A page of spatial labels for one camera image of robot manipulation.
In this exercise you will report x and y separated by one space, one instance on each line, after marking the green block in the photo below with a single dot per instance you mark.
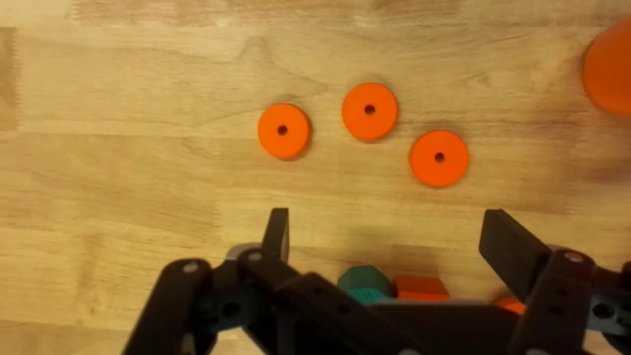
365 282

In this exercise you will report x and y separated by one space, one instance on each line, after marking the orange plastic cup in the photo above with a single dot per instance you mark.
612 69

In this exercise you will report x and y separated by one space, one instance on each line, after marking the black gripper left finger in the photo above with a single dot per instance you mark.
276 308

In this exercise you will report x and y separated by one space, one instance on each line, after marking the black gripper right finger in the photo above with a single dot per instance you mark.
558 308

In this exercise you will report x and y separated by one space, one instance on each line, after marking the red block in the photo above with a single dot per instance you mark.
420 288

